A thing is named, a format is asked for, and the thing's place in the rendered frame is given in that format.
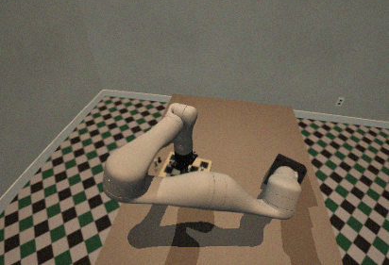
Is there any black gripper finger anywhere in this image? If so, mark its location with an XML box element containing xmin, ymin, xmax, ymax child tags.
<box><xmin>184</xmin><ymin>152</ymin><xmax>197</xmax><ymax>173</ymax></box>
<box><xmin>169</xmin><ymin>159</ymin><xmax>184</xmax><ymax>174</ymax></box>

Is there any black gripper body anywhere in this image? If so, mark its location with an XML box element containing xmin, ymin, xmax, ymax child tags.
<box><xmin>174</xmin><ymin>151</ymin><xmax>194</xmax><ymax>164</ymax></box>

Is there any chessboard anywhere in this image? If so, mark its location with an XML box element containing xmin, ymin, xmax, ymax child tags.
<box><xmin>159</xmin><ymin>152</ymin><xmax>212</xmax><ymax>176</ymax></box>

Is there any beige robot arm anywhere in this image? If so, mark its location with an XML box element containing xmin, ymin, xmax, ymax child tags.
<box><xmin>103</xmin><ymin>103</ymin><xmax>301</xmax><ymax>220</ymax></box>

